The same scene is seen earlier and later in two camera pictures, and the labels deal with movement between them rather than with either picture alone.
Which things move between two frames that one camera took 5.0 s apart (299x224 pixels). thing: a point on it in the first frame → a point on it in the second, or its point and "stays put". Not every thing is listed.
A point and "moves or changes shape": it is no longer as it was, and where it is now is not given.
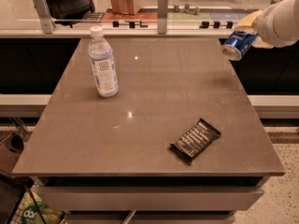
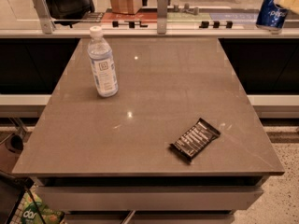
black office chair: x=67 y=4 stays put
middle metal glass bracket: x=162 y=12 stays put
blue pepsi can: x=237 y=44 moves or changes shape
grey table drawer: x=152 y=198 stays put
